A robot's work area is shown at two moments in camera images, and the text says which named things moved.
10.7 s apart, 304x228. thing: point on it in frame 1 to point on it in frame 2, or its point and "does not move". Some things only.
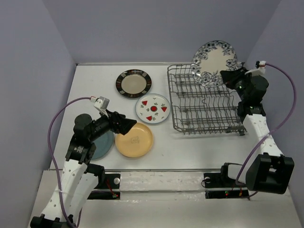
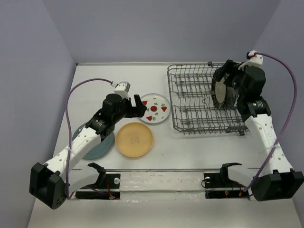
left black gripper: [124, 125] to [133, 111]
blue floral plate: [211, 58] to [231, 96]
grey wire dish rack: [198, 109] does not move
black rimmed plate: [133, 83] to [223, 94]
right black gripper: [229, 77] does not move
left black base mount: [108, 181] does not move
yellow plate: [137, 142] does not move
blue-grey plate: [103, 145] does not move
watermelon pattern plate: [152, 108] does not move
